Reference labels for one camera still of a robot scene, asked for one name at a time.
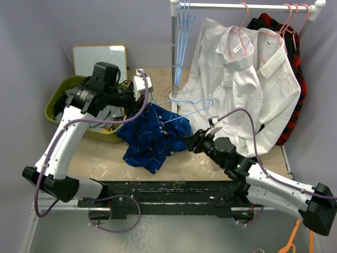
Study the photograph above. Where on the grey clothes in bin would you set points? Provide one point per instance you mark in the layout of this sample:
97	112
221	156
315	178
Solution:
109	113

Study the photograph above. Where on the red black plaid shirt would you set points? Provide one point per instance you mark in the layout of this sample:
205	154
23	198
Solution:
295	63

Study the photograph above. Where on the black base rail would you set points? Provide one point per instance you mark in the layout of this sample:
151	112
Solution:
174	198

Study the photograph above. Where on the white shirt left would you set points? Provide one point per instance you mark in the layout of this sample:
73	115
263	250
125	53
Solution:
232	84

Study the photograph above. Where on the pink hanger left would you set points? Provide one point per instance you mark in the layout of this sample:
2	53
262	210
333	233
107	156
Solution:
238	43

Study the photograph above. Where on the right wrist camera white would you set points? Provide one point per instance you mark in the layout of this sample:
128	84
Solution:
215	125

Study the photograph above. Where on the white shirt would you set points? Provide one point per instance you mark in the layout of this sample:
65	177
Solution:
281	90
232	84

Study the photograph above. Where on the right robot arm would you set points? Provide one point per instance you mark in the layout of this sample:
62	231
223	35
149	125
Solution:
315	206

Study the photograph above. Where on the light blue hangers bunch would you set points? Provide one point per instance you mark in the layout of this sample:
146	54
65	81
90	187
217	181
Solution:
185	24

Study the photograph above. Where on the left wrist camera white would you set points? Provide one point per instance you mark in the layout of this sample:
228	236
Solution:
139	84

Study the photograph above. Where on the pink hanger middle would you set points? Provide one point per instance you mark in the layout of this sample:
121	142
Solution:
285	23

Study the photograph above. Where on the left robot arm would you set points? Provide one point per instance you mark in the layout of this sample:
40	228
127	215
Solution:
85	101

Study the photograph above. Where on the blue plaid shirt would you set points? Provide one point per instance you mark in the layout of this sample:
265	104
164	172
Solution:
153	136

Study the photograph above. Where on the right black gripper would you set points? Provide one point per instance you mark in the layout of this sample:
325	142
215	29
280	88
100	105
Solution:
190	141

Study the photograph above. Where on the light blue wire hanger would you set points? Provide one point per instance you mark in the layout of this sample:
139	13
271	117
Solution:
153	101

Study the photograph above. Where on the olive green laundry bin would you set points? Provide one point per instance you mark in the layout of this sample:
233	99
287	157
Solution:
109	137

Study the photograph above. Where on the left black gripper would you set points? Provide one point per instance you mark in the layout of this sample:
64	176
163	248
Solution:
135	106

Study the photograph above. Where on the white clothes rack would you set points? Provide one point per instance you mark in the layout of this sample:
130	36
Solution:
312	13

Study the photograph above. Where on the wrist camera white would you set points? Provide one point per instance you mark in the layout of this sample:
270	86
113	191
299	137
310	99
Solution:
215	125
139	84

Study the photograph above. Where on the white shirt right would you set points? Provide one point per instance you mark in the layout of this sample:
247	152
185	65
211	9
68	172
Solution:
281	90

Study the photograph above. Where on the small whiteboard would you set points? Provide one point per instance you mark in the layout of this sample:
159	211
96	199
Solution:
85	57

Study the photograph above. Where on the orange hanger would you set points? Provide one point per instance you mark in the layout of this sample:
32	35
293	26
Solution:
297	242

